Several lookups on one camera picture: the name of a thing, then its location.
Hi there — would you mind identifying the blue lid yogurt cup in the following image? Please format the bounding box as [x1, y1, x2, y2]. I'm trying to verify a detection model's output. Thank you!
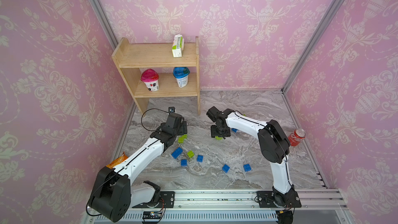
[173, 67, 190, 88]

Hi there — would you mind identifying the orange snack bag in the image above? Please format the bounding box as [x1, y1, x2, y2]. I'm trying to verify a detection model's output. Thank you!
[106, 152, 128, 169]

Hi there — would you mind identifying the aluminium front rail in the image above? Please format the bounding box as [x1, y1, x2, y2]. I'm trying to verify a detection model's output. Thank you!
[81, 188, 355, 224]

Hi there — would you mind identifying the green white carton box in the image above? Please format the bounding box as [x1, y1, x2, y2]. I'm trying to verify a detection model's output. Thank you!
[172, 34, 184, 58]

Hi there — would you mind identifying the wooden two-tier shelf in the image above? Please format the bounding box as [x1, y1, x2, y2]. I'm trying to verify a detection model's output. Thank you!
[112, 37, 201, 114]

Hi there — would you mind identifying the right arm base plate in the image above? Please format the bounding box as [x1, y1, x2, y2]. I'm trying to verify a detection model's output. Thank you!
[255, 189, 302, 209]

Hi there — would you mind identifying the blue small lego front-right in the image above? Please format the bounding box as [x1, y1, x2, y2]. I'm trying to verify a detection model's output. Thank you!
[243, 164, 252, 172]

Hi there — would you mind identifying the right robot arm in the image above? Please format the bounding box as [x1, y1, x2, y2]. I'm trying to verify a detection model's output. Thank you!
[206, 106, 302, 209]

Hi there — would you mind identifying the pink lid yogurt cup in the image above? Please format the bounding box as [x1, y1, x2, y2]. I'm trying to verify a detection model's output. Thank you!
[141, 69, 160, 92]

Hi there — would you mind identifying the blue small lego front-centre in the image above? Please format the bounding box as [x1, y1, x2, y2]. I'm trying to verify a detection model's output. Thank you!
[222, 164, 230, 173]

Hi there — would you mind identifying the green lego pair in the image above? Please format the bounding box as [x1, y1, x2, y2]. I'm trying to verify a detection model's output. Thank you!
[178, 134, 188, 144]

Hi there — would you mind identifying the blue large lego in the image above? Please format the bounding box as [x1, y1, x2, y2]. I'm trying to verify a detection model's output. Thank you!
[171, 147, 183, 159]

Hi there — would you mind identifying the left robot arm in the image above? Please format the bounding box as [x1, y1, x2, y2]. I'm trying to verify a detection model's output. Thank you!
[86, 113, 187, 223]

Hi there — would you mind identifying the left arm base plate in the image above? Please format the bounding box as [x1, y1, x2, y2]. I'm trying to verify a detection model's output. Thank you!
[131, 191, 175, 208]

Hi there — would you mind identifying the blue small lego front-left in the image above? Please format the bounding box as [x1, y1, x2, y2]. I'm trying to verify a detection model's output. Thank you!
[181, 159, 188, 167]

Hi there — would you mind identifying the green small lego centre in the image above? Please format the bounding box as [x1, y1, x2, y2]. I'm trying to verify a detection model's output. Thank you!
[187, 150, 195, 159]

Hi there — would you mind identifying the blue small lego middle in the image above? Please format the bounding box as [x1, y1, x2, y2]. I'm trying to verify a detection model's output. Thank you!
[197, 155, 204, 163]

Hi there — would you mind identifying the red soda can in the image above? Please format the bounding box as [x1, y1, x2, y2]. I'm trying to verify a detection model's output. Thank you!
[288, 128, 306, 146]

